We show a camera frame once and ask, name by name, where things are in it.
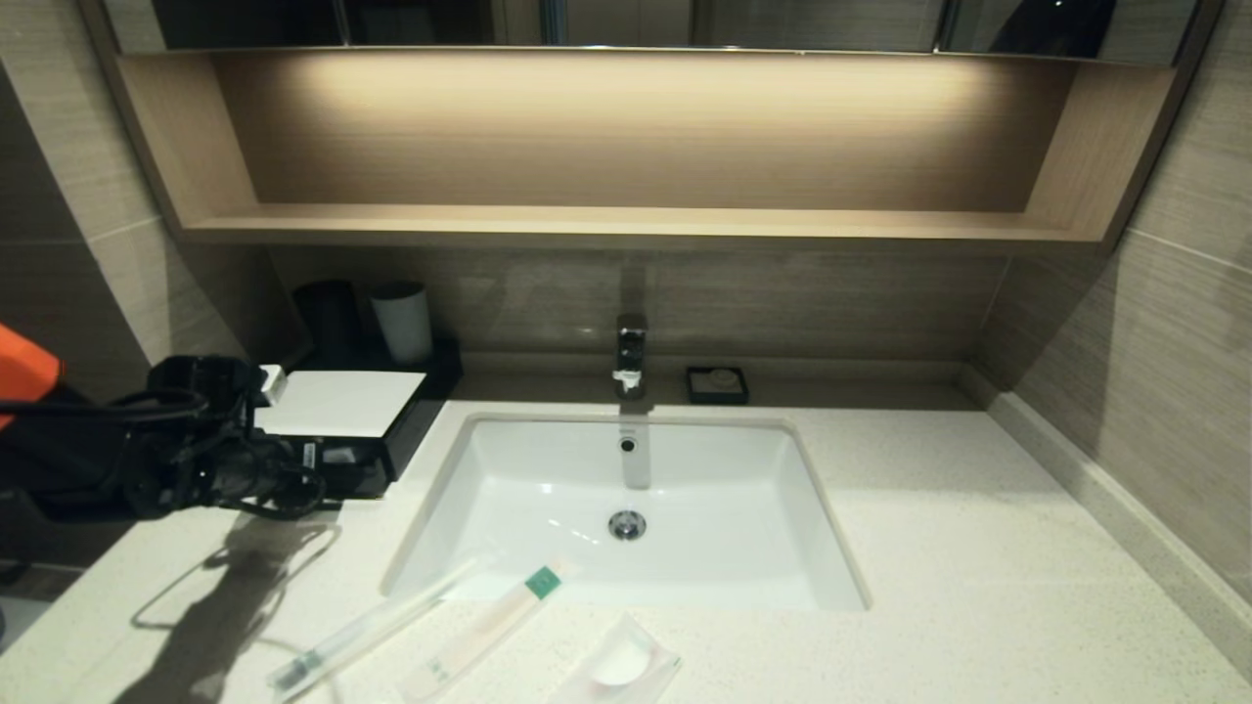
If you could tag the chrome sink faucet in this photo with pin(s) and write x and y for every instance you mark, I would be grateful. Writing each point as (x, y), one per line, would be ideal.
(630, 352)

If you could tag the left wrist camera silver front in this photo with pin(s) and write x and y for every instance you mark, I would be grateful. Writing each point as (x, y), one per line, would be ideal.
(264, 383)

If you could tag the black square soap dish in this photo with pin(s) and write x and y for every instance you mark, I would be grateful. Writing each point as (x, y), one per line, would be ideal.
(696, 391)

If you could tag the round beige soap bar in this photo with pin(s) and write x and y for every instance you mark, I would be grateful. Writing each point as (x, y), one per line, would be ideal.
(723, 377)

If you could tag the white cup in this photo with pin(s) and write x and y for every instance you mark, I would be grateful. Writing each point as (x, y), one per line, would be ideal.
(403, 323)

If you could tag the translucent toothbrush packet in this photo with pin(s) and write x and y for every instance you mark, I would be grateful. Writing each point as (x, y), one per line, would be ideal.
(372, 621)

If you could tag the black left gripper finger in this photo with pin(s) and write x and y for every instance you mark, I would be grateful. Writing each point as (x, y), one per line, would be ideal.
(323, 479)

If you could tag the black amenity box white top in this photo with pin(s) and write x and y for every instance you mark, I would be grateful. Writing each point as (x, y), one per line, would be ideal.
(342, 401)

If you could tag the white ceramic sink basin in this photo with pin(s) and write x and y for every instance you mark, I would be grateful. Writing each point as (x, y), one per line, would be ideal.
(704, 489)

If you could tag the black cup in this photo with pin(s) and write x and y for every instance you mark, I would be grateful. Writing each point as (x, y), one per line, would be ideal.
(328, 318)

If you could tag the comb packet green band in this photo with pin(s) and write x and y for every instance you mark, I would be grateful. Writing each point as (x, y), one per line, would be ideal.
(489, 626)

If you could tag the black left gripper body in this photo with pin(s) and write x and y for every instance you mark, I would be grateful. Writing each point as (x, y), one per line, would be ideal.
(196, 460)

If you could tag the chrome sink drain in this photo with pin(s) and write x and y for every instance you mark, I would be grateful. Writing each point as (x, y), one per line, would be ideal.
(627, 525)

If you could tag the mirror cabinet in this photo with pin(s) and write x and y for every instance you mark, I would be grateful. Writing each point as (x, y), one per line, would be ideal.
(636, 22)

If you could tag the square clear white packet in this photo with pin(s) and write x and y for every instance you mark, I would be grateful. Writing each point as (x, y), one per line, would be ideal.
(616, 665)

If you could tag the wooden wall shelf niche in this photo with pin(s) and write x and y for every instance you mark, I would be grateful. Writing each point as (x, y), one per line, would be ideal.
(636, 147)

